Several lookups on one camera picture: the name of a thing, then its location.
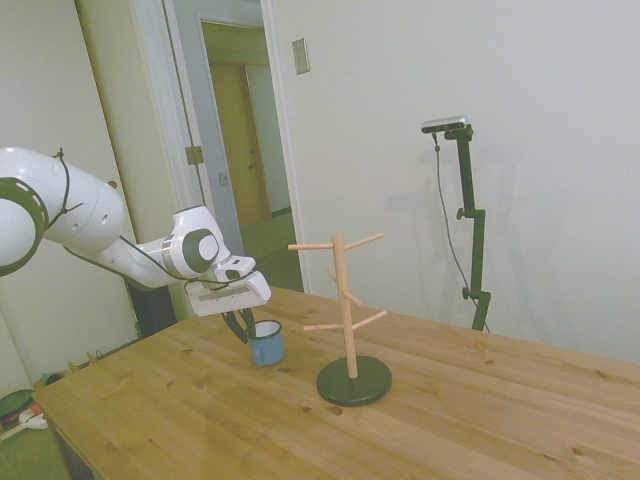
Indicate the black camera stand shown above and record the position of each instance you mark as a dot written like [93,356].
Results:
[467,175]

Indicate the brass door hinge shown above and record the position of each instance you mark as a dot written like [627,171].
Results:
[194,155]

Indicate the metal wall switch plate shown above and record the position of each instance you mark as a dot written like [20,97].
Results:
[301,56]

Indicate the grey exterior camera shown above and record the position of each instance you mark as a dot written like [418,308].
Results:
[445,124]

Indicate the white open door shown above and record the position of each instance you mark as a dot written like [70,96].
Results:
[140,100]

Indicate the green round floor item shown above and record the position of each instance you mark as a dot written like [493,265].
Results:
[15,402]

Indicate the white door frame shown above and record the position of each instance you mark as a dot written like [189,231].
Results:
[280,150]

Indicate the black cabinet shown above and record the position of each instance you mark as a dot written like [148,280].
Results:
[155,310]

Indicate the wooden hallway door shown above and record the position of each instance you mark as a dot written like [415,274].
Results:
[235,150]

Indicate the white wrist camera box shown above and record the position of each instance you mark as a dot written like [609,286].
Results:
[240,265]

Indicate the metal door latch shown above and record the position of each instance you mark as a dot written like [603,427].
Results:
[222,178]

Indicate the white floor item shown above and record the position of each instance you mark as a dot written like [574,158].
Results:
[36,422]

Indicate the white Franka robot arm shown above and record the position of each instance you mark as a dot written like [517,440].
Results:
[85,210]

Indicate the wooden mug tree black base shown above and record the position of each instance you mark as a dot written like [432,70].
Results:
[355,387]

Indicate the blue enamel mug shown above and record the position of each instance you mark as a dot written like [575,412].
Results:
[270,350]

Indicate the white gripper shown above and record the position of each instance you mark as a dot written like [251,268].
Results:
[230,297]

